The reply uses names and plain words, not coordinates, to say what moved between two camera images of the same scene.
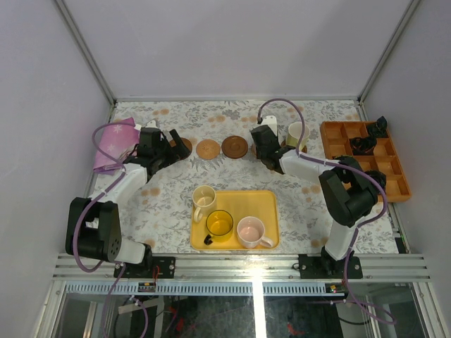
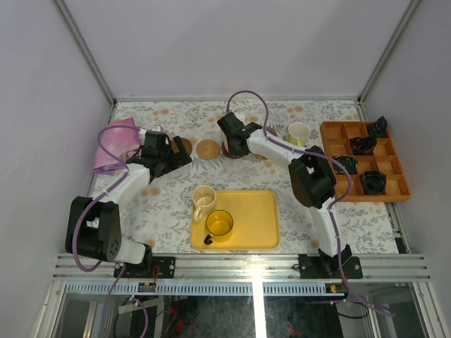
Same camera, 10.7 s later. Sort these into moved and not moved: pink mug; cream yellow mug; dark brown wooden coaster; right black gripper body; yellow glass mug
Moved: pink mug; right black gripper body
Not moved: cream yellow mug; yellow glass mug; dark brown wooden coaster
